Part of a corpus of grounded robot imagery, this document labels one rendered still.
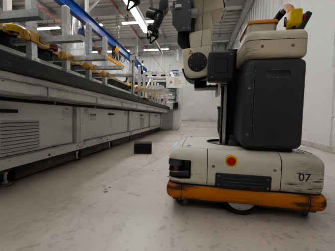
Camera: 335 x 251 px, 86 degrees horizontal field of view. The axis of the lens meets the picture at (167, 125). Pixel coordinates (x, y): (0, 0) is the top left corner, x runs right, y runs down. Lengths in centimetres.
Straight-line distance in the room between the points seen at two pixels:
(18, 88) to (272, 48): 120
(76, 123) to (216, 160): 134
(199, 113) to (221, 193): 1091
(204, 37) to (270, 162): 70
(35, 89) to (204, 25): 100
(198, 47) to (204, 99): 1072
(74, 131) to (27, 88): 74
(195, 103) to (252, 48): 1087
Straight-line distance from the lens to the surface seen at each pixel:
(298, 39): 99
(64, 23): 149
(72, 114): 182
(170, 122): 556
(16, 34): 140
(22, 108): 148
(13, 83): 116
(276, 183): 91
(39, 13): 94
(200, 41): 108
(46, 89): 129
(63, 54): 139
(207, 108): 1172
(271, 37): 96
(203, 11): 118
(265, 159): 88
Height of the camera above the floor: 43
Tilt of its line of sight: 3 degrees down
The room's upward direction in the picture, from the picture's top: 1 degrees clockwise
